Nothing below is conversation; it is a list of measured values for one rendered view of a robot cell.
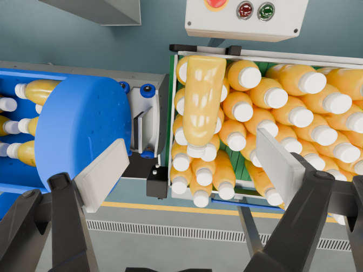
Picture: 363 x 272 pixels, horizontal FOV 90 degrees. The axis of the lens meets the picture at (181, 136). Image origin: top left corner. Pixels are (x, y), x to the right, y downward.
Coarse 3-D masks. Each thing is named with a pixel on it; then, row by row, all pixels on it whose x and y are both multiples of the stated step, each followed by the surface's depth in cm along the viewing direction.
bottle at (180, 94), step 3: (180, 87) 51; (183, 87) 44; (180, 90) 43; (183, 90) 42; (177, 93) 43; (180, 93) 42; (183, 93) 41; (174, 96) 44; (177, 96) 42; (180, 96) 41; (183, 96) 41; (174, 99) 43; (177, 99) 41; (174, 102) 43; (177, 102) 41; (174, 105) 43; (177, 111) 44
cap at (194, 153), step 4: (188, 148) 38; (204, 148) 38; (188, 152) 38; (192, 152) 37; (196, 152) 37; (200, 152) 37; (204, 152) 38; (192, 156) 37; (196, 156) 37; (200, 156) 37
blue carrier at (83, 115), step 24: (0, 72) 37; (24, 72) 37; (48, 72) 38; (72, 96) 31; (96, 96) 34; (120, 96) 46; (48, 120) 30; (72, 120) 29; (96, 120) 35; (120, 120) 47; (48, 144) 29; (72, 144) 29; (96, 144) 36; (0, 168) 51; (24, 168) 52; (48, 168) 30; (72, 168) 30; (48, 192) 34
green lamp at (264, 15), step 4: (268, 4) 29; (264, 8) 30; (268, 8) 29; (272, 8) 30; (260, 12) 30; (264, 12) 30; (268, 12) 30; (272, 12) 30; (260, 16) 30; (264, 16) 30; (268, 16) 30
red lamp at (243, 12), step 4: (244, 4) 30; (248, 4) 30; (240, 8) 30; (244, 8) 30; (248, 8) 30; (240, 12) 30; (244, 12) 30; (248, 12) 30; (240, 16) 31; (244, 16) 30
